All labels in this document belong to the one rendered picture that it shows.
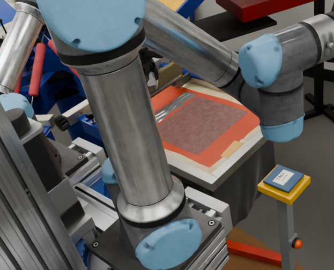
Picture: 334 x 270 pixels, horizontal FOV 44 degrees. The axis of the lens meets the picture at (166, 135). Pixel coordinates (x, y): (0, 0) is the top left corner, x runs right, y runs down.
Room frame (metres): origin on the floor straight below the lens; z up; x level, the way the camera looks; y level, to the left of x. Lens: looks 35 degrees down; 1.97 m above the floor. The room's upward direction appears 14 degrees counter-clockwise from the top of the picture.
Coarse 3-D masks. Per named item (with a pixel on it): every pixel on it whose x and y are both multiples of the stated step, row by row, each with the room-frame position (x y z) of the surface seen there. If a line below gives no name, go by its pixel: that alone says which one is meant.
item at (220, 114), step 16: (160, 96) 1.79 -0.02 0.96; (176, 96) 1.75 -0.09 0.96; (208, 96) 1.68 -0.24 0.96; (176, 112) 1.61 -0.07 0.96; (192, 112) 1.58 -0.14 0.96; (208, 112) 1.54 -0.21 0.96; (224, 112) 1.51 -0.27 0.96; (240, 112) 1.48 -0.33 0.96; (224, 128) 1.40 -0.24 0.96; (240, 128) 1.37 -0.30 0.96
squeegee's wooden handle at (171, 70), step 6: (168, 66) 1.72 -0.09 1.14; (174, 66) 1.74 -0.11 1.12; (180, 66) 1.76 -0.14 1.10; (162, 72) 1.69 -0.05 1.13; (168, 72) 1.71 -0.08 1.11; (174, 72) 1.73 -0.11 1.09; (180, 72) 1.76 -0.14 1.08; (162, 78) 1.69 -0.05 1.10; (168, 78) 1.71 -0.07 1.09; (162, 84) 1.68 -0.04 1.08; (150, 90) 1.64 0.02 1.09
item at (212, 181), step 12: (204, 84) 1.78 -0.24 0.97; (252, 144) 1.20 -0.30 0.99; (168, 156) 1.26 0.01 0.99; (240, 156) 1.15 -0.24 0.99; (180, 168) 1.17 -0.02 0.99; (192, 168) 1.16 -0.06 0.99; (228, 168) 1.11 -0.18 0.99; (192, 180) 1.12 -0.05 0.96; (204, 180) 1.08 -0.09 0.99; (216, 180) 1.06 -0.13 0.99
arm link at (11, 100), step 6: (0, 96) 1.07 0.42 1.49; (6, 96) 1.06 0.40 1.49; (12, 96) 1.06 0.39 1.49; (18, 96) 1.05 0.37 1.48; (24, 96) 1.06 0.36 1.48; (6, 102) 1.03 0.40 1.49; (12, 102) 1.03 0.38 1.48; (18, 102) 1.02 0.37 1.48; (24, 102) 1.02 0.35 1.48; (6, 108) 1.00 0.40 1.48; (12, 108) 1.00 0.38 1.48; (24, 108) 1.00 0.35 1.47; (30, 108) 1.03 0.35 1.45; (30, 114) 1.01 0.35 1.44; (36, 120) 1.03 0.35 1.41
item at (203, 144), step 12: (156, 108) 1.69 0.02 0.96; (168, 120) 1.56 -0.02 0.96; (180, 120) 1.54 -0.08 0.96; (168, 132) 1.47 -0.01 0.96; (180, 132) 1.45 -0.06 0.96; (192, 132) 1.42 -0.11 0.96; (204, 132) 1.40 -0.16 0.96; (216, 132) 1.38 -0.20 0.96; (168, 144) 1.39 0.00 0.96; (180, 144) 1.36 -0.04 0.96; (192, 144) 1.34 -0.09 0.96; (204, 144) 1.32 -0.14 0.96; (216, 144) 1.30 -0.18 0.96; (228, 144) 1.28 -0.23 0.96; (192, 156) 1.27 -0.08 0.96; (204, 156) 1.25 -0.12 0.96; (216, 156) 1.23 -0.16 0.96
